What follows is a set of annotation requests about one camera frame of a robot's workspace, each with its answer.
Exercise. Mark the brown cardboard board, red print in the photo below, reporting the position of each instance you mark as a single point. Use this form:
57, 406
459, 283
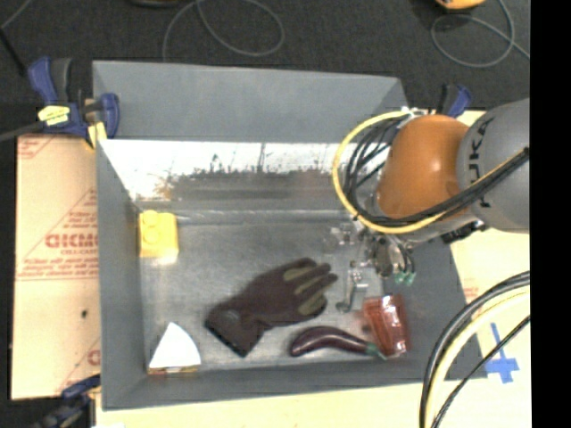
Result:
53, 261

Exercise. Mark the purple toy eggplant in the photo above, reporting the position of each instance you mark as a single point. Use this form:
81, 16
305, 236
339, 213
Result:
325, 341

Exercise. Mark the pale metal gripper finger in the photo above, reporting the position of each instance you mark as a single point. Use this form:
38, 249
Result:
342, 235
354, 289

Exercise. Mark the white wedge-shaped block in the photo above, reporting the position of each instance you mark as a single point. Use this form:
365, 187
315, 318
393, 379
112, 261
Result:
174, 348

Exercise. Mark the grey metal bin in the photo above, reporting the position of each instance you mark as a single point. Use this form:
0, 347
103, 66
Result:
250, 105

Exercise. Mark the dark brown glove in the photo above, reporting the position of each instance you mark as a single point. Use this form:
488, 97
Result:
267, 301

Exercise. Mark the black cylinder on white bracket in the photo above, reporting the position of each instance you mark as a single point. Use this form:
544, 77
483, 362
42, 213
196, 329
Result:
459, 233

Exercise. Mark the yellow toy building block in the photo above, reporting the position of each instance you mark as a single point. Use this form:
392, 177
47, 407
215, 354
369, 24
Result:
157, 234

